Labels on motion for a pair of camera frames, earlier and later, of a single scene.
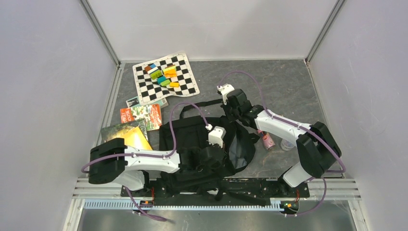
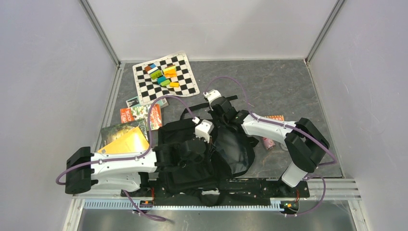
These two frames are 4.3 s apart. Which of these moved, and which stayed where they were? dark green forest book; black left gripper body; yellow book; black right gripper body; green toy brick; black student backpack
Moved: black right gripper body; black left gripper body
Stayed: black student backpack; yellow book; green toy brick; dark green forest book
